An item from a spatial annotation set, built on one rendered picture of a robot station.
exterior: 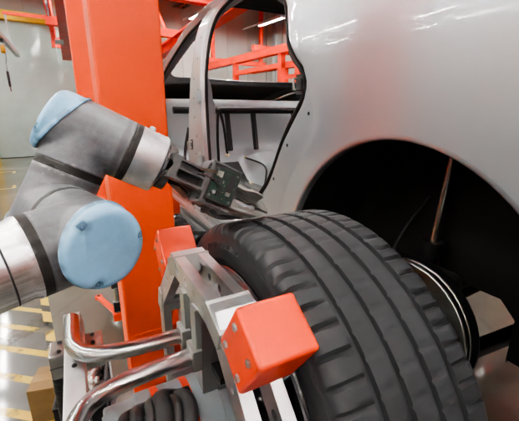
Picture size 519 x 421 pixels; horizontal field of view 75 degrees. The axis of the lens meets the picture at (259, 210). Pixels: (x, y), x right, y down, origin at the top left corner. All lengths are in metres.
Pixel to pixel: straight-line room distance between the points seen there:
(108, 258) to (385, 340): 0.34
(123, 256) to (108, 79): 0.61
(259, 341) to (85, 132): 0.34
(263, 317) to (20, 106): 13.16
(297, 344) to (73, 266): 0.24
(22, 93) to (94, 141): 12.92
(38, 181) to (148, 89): 0.50
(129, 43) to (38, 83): 12.54
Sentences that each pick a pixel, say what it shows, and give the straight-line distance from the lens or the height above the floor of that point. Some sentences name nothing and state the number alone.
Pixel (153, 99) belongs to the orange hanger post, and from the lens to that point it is 0.95.
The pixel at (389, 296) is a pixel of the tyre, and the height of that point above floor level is 1.12.
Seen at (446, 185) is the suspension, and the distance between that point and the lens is 1.04.
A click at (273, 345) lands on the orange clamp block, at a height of 1.14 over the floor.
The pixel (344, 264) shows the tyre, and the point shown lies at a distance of 0.52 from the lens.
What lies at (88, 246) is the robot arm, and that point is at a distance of 0.38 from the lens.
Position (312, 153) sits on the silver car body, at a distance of 0.98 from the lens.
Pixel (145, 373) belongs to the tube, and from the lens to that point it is 0.56.
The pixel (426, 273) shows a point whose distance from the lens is 0.90.
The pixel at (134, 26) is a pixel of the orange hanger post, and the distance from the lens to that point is 0.97.
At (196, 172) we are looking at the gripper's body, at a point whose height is 1.27.
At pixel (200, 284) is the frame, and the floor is 1.12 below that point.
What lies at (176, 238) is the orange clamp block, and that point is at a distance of 0.75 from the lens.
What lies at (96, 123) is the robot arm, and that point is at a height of 1.35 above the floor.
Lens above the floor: 1.36
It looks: 16 degrees down
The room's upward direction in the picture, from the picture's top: straight up
